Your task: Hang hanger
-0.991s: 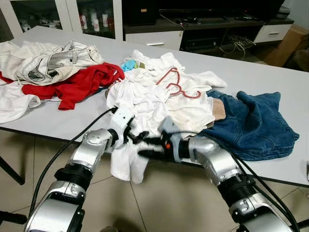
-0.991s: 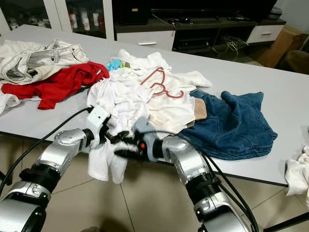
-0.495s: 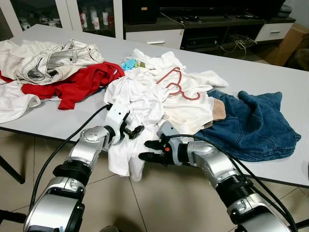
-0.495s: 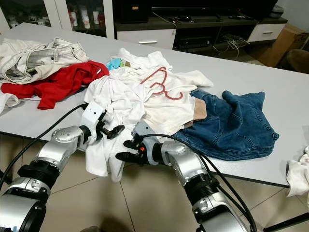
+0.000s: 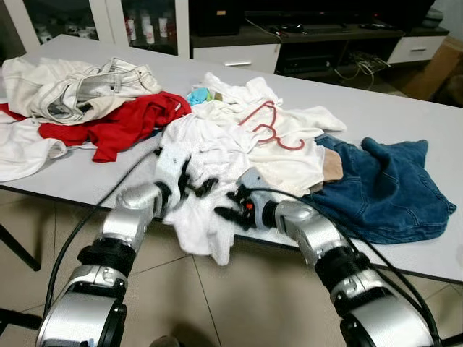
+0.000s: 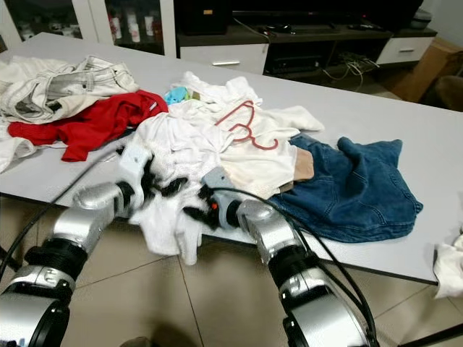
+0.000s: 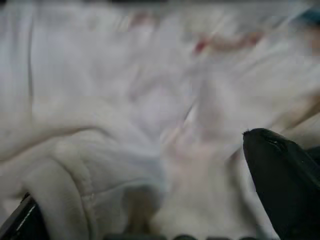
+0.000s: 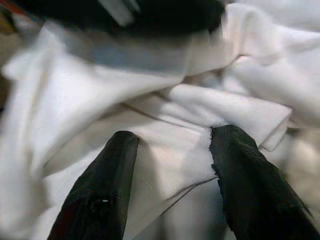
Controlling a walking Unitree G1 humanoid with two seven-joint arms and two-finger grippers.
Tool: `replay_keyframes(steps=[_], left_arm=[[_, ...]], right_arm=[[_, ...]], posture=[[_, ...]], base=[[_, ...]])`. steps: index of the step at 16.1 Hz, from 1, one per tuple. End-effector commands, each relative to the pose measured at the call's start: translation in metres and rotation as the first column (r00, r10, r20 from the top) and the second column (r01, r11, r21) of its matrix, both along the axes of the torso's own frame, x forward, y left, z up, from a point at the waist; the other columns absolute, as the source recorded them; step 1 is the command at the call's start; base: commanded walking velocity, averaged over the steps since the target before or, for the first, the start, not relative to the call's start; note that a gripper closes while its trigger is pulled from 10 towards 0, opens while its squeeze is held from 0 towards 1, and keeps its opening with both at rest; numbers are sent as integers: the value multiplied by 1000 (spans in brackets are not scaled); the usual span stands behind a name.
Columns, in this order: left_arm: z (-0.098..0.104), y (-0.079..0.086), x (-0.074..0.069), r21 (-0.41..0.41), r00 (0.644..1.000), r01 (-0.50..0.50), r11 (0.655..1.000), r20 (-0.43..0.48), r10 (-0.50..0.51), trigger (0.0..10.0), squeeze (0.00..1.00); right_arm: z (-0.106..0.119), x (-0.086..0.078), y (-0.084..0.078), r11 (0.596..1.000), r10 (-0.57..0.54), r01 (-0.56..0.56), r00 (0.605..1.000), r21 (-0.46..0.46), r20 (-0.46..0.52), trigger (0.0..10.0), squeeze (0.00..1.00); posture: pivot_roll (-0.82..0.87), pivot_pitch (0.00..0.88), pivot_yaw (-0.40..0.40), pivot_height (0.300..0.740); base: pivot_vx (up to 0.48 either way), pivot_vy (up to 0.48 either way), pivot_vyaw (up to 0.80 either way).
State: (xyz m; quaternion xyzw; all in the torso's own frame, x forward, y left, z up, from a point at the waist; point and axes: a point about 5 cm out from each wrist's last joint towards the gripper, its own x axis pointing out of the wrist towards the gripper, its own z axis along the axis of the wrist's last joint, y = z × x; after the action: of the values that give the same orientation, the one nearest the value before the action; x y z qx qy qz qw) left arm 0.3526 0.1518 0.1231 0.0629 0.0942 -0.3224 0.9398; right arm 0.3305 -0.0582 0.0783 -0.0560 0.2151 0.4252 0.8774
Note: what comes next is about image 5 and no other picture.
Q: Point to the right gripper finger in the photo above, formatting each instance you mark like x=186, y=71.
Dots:
x=239, y=196
x=230, y=217

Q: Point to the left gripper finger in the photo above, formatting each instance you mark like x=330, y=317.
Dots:
x=205, y=187
x=185, y=170

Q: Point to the white printed T-shirt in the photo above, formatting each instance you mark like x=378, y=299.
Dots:
x=210, y=144

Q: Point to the red plastic clothes hanger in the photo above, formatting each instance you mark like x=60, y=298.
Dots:
x=257, y=113

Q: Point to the cream short sleeve shirt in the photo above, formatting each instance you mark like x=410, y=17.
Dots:
x=304, y=163

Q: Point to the light blue small cloth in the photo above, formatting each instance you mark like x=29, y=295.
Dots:
x=199, y=96

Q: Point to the red garment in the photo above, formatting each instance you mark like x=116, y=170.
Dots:
x=123, y=126

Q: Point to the white crumpled garment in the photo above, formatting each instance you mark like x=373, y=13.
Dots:
x=231, y=94

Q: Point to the white drawer front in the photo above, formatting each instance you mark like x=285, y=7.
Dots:
x=414, y=49
x=239, y=61

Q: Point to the blue denim jeans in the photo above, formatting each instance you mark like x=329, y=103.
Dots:
x=391, y=191

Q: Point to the cream denim jeans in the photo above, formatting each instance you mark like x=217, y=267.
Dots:
x=72, y=90

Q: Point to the black speaker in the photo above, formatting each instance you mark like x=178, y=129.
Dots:
x=215, y=16

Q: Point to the white cotton garment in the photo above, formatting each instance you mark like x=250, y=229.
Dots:
x=25, y=152

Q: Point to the white glass door cabinet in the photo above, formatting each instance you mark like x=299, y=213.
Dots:
x=112, y=25

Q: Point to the grey folding table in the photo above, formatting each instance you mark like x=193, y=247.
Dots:
x=391, y=108

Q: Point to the black TV stand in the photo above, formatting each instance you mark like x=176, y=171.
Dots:
x=325, y=36

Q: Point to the brown cardboard box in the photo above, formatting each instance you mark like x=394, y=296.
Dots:
x=434, y=72

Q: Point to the black floor stand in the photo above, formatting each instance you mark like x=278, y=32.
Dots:
x=18, y=318

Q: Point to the black television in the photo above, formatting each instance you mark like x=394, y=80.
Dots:
x=340, y=9

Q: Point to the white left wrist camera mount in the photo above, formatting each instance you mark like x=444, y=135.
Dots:
x=168, y=163

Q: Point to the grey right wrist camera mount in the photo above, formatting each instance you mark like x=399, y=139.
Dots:
x=257, y=181

